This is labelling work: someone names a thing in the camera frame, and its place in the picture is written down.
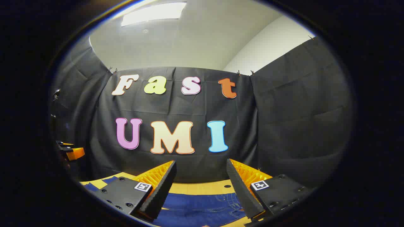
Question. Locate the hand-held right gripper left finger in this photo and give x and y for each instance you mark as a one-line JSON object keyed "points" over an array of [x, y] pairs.
{"points": [[161, 190]]}

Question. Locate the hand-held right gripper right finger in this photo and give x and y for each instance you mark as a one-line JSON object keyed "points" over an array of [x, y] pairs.
{"points": [[241, 192]]}

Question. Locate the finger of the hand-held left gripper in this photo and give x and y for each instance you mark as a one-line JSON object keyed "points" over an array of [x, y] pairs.
{"points": [[75, 153]]}

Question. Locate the blue jeans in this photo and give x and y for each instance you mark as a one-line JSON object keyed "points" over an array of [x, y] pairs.
{"points": [[197, 208]]}

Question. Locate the black backdrop cloth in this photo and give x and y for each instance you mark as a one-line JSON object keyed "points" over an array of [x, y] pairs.
{"points": [[284, 119]]}

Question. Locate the ceiling light panel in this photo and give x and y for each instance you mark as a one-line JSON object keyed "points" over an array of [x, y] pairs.
{"points": [[154, 12]]}

